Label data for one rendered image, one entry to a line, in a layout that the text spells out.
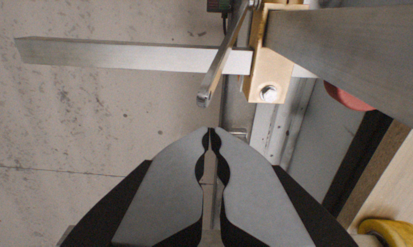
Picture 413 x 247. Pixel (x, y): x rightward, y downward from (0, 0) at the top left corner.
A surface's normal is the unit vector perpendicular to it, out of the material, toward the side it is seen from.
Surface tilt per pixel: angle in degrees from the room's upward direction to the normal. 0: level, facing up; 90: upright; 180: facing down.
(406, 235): 87
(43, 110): 0
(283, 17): 90
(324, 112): 90
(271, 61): 0
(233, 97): 0
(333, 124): 90
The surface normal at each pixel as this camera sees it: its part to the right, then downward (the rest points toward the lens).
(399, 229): 0.04, -0.93
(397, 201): 0.00, 0.48
